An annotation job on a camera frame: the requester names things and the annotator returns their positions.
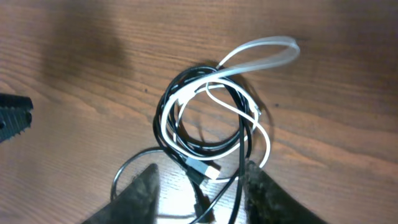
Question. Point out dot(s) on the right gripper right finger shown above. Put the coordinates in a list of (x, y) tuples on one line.
[(266, 202)]

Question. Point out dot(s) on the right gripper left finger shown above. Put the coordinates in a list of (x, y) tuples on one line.
[(136, 204)]

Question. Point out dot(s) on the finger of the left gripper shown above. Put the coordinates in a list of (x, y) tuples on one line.
[(16, 101), (13, 122)]

